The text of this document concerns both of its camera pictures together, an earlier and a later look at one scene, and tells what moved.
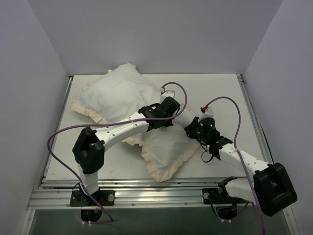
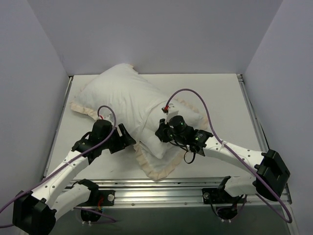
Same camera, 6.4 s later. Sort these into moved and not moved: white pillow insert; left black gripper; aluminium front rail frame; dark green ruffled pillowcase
Moved: left black gripper; white pillow insert
Not moved: aluminium front rail frame; dark green ruffled pillowcase
